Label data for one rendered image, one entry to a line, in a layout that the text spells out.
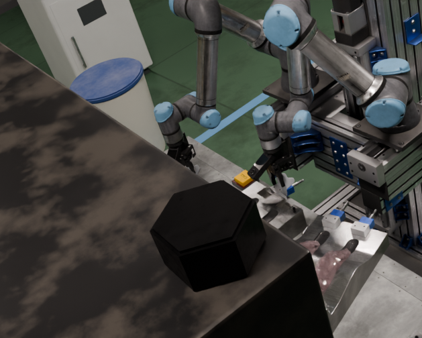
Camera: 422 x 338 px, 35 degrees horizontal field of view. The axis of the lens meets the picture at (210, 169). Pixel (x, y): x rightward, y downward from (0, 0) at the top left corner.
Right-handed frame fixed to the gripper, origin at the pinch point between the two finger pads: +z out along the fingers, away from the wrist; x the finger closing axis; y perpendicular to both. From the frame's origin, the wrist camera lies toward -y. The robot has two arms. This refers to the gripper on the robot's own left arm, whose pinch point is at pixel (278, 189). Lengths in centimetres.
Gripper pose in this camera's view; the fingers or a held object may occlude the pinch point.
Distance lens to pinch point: 251.1
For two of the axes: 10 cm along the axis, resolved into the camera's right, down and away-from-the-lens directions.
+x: -4.2, -4.5, 7.9
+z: 2.7, 7.6, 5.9
